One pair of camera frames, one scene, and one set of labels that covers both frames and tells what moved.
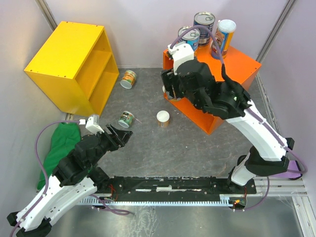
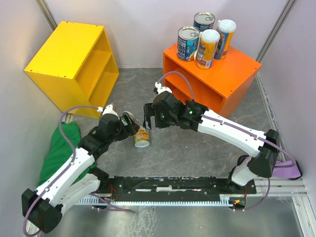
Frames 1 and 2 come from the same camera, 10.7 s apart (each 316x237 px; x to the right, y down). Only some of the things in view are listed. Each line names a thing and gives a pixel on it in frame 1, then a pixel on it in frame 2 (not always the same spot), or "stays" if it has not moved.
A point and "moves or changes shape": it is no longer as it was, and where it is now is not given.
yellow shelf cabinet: [75, 68] stays
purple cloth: [294, 165] stays
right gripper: [170, 79] -> [149, 110]
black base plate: [177, 188] stays
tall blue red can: [166, 95] moves or changes shape
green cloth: [65, 138] stays
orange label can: [128, 78] -> [141, 138]
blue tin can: [207, 19] stays
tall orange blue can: [225, 30] stays
